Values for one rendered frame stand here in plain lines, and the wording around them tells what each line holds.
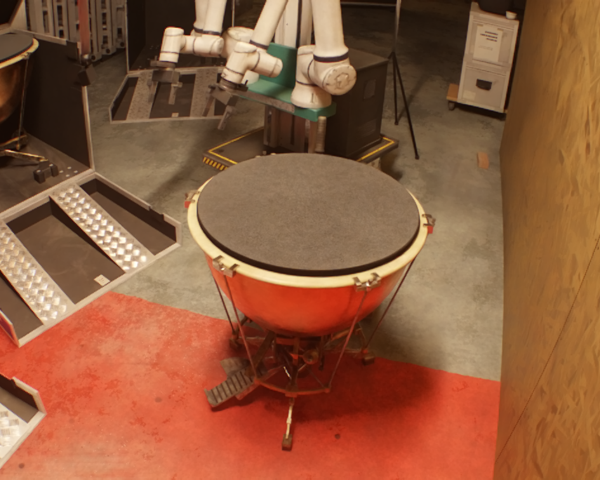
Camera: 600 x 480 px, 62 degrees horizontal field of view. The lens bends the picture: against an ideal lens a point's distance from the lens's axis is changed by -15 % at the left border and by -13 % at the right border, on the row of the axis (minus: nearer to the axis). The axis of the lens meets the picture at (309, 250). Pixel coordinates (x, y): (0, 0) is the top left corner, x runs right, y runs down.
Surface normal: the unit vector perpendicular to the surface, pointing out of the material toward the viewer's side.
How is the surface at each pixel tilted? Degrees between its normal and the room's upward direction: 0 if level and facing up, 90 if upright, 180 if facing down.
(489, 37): 90
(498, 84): 90
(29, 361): 0
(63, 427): 0
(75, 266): 2
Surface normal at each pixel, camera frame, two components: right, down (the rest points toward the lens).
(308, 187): 0.06, -0.81
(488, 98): -0.30, 0.54
